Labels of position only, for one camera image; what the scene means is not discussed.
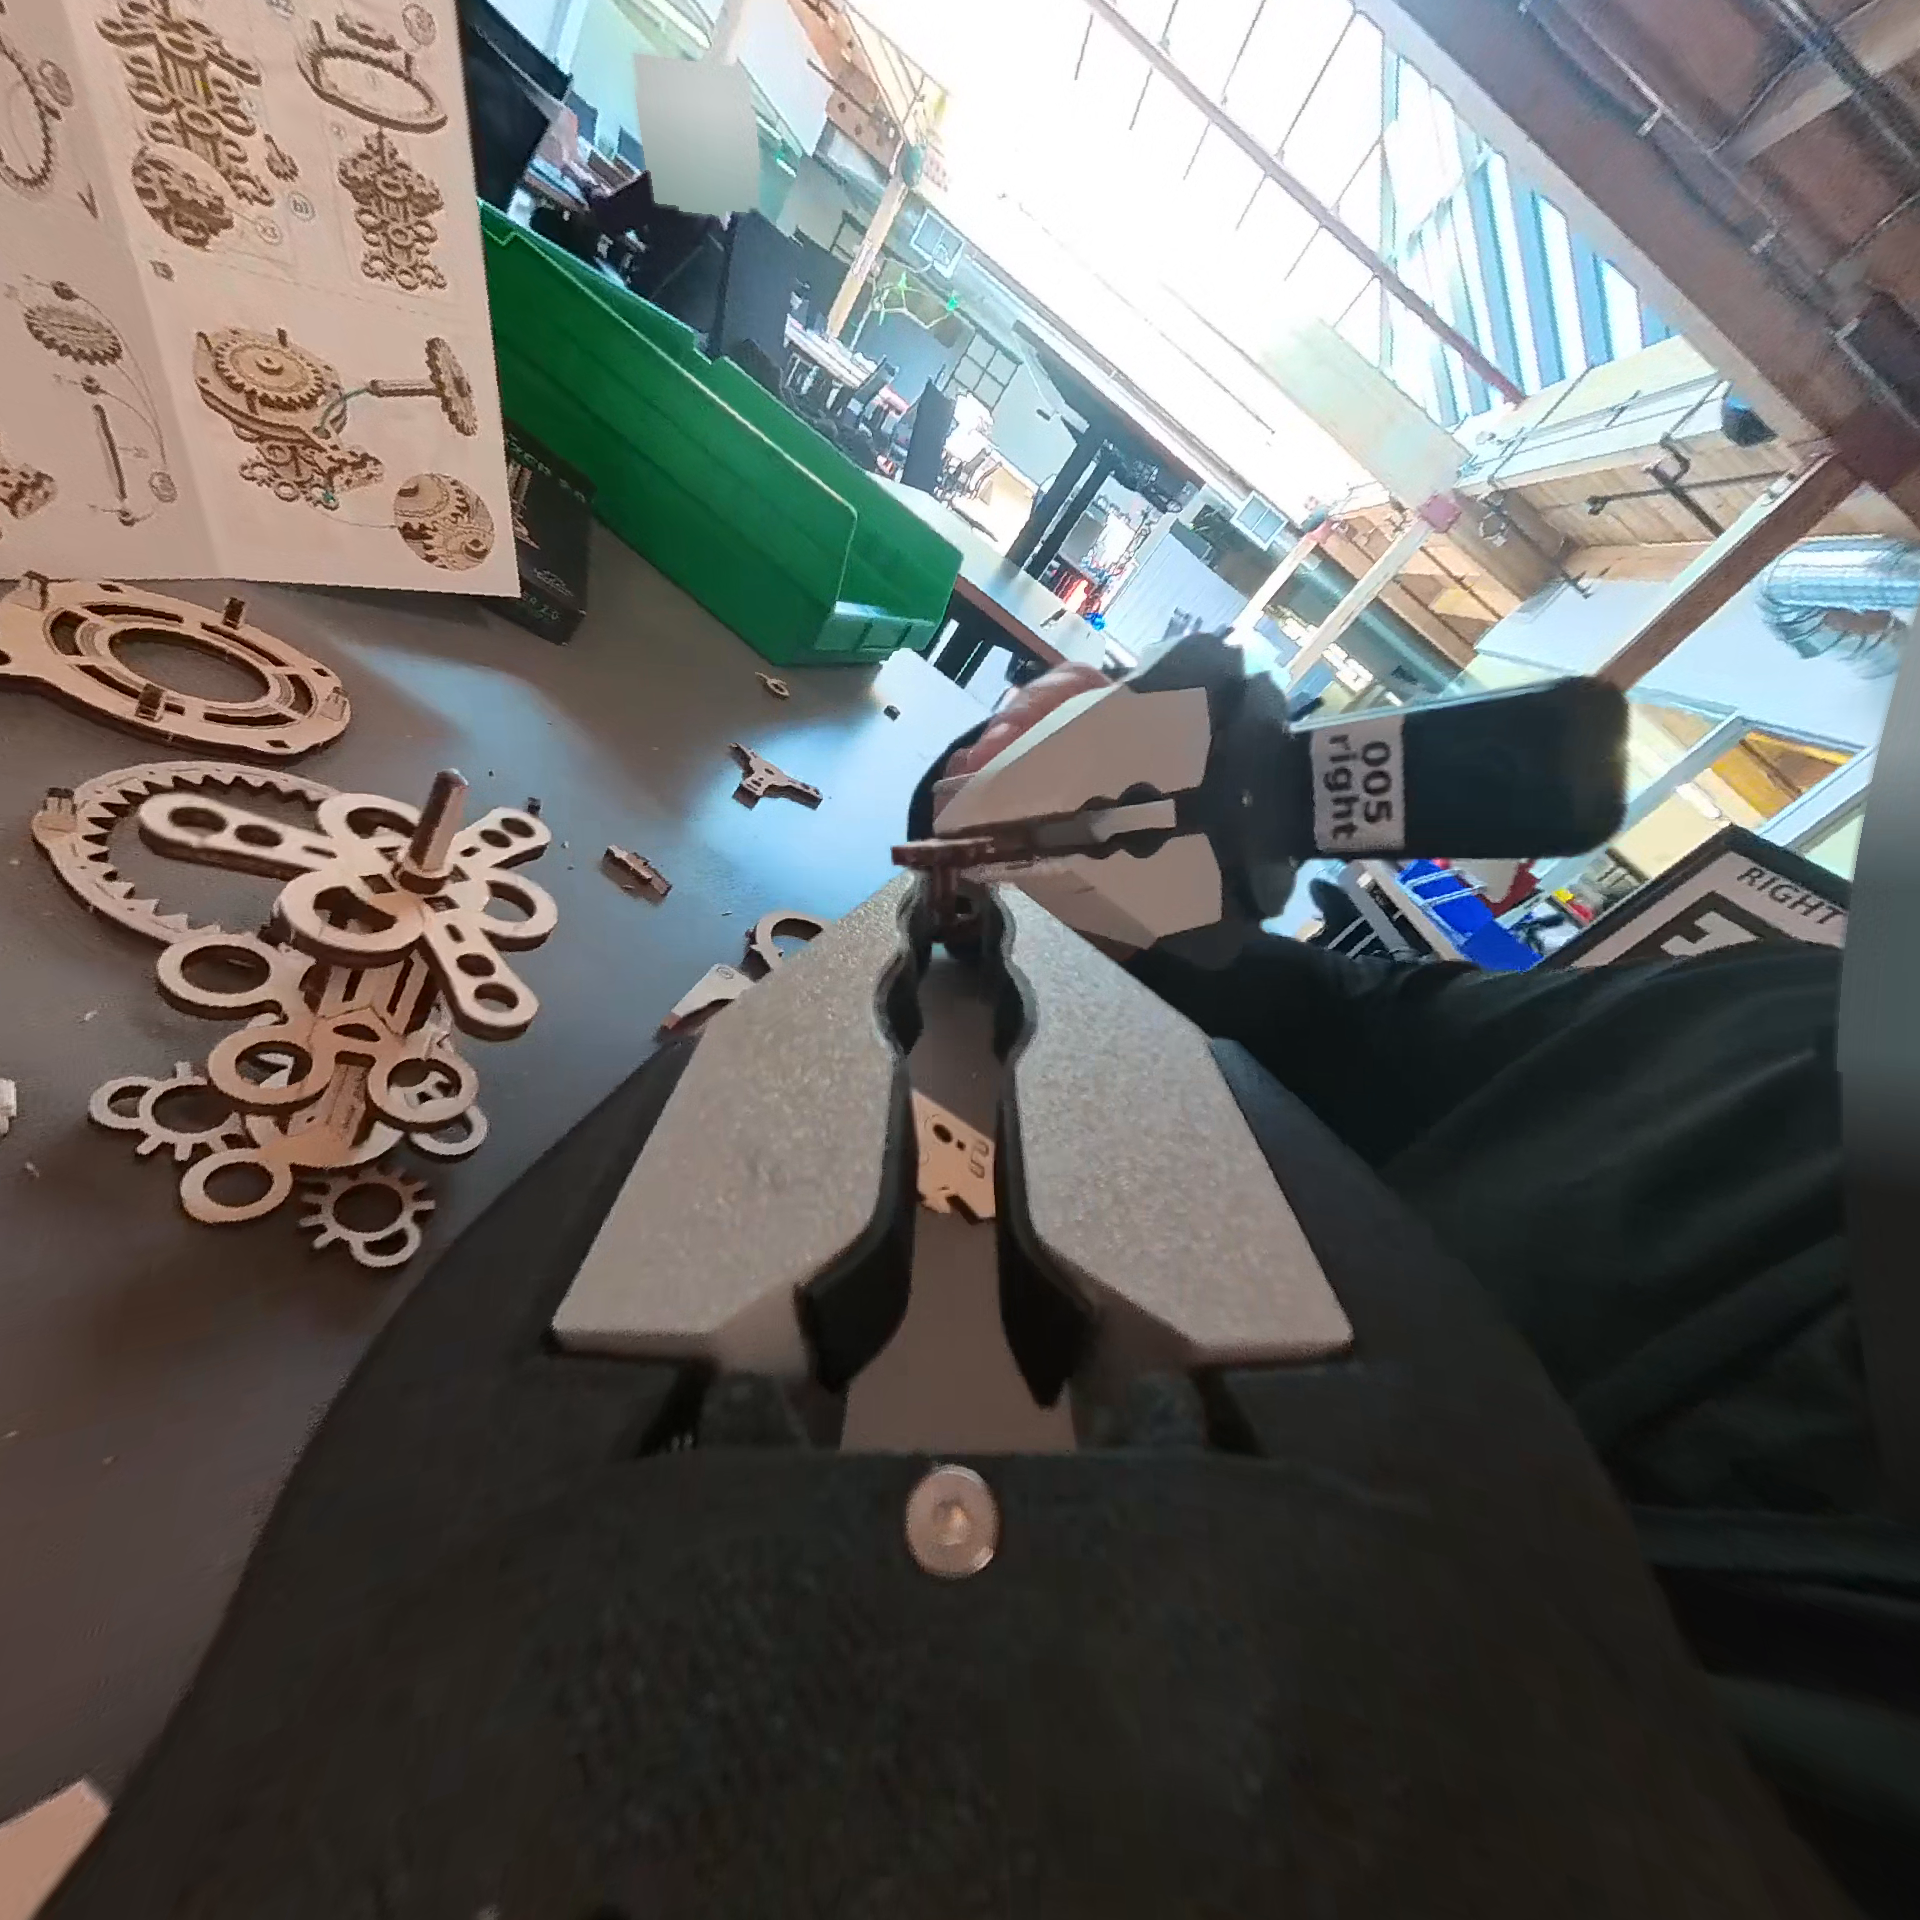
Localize person's right hand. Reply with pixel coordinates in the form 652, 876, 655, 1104
920, 663, 1120, 818

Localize silver air duct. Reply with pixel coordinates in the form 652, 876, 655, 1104
1759, 537, 1920, 665

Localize wooden ring frame with handle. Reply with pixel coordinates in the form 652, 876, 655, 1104
0, 577, 357, 761

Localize person's black clothing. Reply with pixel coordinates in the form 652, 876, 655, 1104
1559, 1320, 1920, 1920

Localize long background desk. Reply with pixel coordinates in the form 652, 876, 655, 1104
879, 480, 1116, 683

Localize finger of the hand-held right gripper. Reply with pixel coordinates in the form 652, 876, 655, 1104
1020, 802, 1255, 952
930, 680, 1204, 845

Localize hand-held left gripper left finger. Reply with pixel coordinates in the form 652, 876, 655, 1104
549, 873, 928, 1389

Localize wooden sheet with slotted parts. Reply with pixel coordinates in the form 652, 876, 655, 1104
909, 1090, 1002, 1226

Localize person's right forearm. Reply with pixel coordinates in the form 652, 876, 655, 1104
1124, 884, 1849, 1501

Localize wooden sheet with wheel cutout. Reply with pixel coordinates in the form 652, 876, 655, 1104
0, 1780, 112, 1920

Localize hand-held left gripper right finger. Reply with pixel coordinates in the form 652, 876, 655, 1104
983, 892, 1355, 1408

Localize curved wooden bracket part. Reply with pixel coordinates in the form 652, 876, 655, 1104
655, 960, 761, 1041

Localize paper assembly instruction sheet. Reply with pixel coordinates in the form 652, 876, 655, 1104
0, 0, 522, 599

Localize wooden gear model assembly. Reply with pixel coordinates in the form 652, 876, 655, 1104
31, 759, 561, 1273

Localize blue storage bins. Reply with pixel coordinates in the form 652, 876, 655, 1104
1401, 857, 1567, 965

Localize green plastic bin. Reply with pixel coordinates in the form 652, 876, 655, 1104
479, 200, 965, 673

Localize black model kit box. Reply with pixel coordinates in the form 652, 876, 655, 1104
498, 420, 596, 648

